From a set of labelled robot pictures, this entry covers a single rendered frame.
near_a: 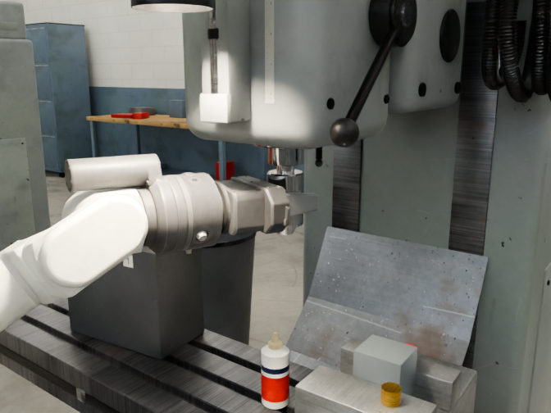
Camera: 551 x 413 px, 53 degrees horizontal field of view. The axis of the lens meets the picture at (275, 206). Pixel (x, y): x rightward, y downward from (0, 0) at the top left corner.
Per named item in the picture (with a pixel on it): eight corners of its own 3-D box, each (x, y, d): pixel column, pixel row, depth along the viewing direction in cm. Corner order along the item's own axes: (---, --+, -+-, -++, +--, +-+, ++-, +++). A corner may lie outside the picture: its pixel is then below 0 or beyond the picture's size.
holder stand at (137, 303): (161, 360, 91) (154, 246, 86) (69, 331, 102) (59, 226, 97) (205, 332, 101) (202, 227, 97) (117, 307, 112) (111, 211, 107)
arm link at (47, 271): (161, 234, 57) (45, 319, 52) (135, 225, 64) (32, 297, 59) (127, 182, 55) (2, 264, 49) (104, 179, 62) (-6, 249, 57)
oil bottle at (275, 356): (278, 413, 77) (278, 342, 75) (255, 403, 79) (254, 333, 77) (294, 400, 80) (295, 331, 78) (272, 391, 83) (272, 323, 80)
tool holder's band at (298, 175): (259, 179, 70) (259, 171, 70) (284, 174, 74) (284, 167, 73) (287, 184, 67) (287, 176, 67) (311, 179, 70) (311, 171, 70)
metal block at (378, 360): (398, 411, 64) (401, 365, 62) (351, 395, 67) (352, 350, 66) (415, 391, 68) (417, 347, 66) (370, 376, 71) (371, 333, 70)
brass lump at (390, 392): (395, 410, 59) (396, 395, 59) (376, 403, 61) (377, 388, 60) (403, 400, 61) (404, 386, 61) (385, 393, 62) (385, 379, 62)
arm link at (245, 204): (291, 174, 63) (194, 183, 57) (290, 254, 65) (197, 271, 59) (240, 159, 74) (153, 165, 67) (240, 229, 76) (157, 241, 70)
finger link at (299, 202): (314, 212, 71) (273, 219, 68) (315, 188, 70) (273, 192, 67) (321, 215, 70) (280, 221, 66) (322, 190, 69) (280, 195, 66)
